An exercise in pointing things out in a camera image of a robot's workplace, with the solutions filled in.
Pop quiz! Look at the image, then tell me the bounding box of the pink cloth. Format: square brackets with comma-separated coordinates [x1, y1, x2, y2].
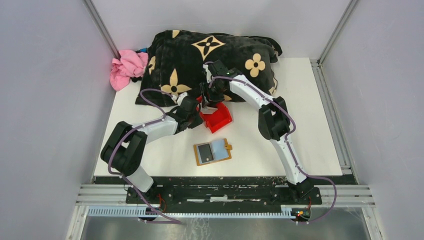
[109, 49, 148, 92]

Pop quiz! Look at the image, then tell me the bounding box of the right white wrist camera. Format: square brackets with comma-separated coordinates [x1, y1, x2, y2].
[202, 64, 213, 84]

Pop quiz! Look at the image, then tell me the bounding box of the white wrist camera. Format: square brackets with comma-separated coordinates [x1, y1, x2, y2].
[171, 92, 188, 106]
[202, 64, 213, 84]

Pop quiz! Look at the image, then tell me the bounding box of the yellow leather card holder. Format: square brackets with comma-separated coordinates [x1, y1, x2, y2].
[193, 138, 233, 166]

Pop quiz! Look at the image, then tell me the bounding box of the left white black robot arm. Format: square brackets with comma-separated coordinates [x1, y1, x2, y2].
[100, 96, 203, 204]

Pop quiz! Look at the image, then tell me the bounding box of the aluminium rail frame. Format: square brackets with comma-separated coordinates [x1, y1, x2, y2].
[66, 57, 381, 240]

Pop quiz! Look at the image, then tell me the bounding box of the black floral blanket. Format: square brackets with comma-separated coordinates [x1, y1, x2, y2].
[135, 29, 283, 108]

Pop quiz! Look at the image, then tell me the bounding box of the red plastic bin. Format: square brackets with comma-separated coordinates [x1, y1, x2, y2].
[199, 102, 233, 134]

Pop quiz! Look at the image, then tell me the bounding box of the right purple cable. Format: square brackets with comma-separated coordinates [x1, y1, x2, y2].
[203, 61, 338, 224]

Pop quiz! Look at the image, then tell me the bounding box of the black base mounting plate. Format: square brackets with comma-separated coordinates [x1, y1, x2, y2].
[143, 176, 323, 214]

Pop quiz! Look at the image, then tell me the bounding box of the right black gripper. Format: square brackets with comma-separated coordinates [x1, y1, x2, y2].
[199, 80, 226, 108]

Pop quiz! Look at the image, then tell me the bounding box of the stack of credit cards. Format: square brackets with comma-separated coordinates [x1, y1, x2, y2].
[200, 105, 218, 115]

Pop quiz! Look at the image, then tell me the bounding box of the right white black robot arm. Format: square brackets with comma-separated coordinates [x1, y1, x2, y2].
[200, 60, 314, 204]

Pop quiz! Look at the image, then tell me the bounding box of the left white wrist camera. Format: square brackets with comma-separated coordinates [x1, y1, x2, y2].
[171, 92, 188, 106]

